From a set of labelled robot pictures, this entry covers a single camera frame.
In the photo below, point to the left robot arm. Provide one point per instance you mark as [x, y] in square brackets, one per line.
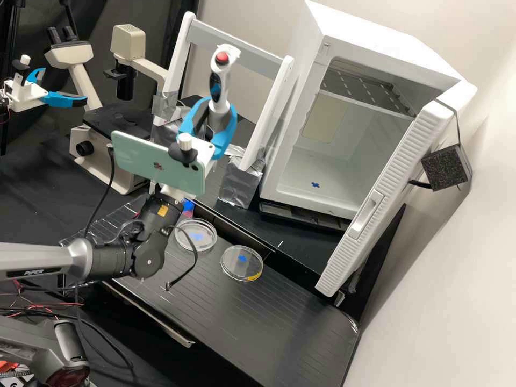
[3, 105]

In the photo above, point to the right wrist camera phone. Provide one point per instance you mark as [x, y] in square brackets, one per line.
[153, 155]

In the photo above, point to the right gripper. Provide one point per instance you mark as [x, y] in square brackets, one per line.
[167, 190]

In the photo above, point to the pipette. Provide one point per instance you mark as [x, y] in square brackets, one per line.
[219, 96]

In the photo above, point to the incubator door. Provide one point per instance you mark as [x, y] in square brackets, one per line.
[387, 193]

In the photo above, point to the petri dish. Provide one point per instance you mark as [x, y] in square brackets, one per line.
[195, 236]

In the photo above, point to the left phone holder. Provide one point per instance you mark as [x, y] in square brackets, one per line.
[21, 66]

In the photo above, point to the white incubator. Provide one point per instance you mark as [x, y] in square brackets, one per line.
[306, 60]

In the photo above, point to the cream microscope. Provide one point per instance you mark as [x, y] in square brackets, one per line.
[86, 80]

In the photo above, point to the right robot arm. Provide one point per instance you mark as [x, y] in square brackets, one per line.
[40, 258]

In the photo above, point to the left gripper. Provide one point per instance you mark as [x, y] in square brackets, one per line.
[24, 94]

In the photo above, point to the white pipette stand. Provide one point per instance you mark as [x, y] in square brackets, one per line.
[274, 105]

